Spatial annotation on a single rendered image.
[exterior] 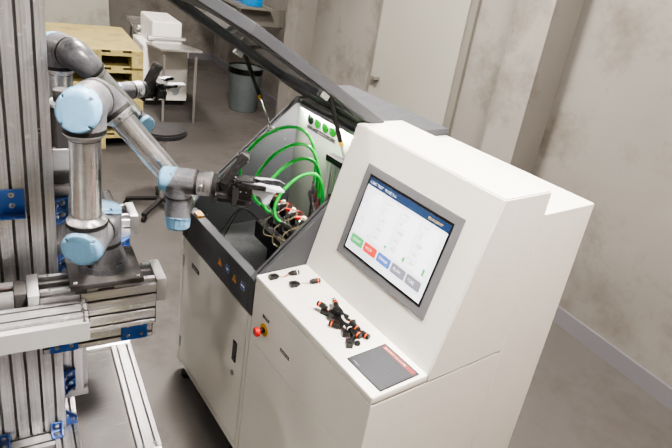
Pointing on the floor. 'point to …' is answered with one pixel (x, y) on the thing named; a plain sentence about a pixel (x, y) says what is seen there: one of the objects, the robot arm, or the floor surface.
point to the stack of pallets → (109, 54)
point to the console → (467, 266)
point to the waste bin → (243, 87)
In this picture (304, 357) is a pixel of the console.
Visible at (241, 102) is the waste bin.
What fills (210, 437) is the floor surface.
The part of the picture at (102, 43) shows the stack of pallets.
